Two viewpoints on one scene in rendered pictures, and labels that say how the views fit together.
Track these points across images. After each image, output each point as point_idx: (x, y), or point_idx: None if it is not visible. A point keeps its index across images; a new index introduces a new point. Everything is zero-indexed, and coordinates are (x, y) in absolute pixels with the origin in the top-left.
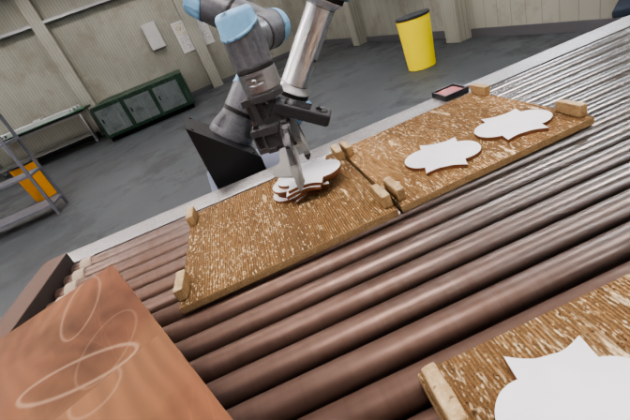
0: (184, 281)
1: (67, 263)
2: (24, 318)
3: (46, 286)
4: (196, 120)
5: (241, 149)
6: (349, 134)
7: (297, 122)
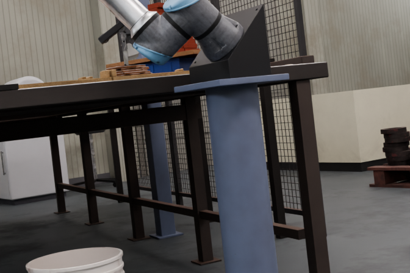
0: (176, 70)
1: (298, 61)
2: (271, 64)
3: (283, 61)
4: (255, 13)
5: (198, 53)
6: (105, 81)
7: (121, 39)
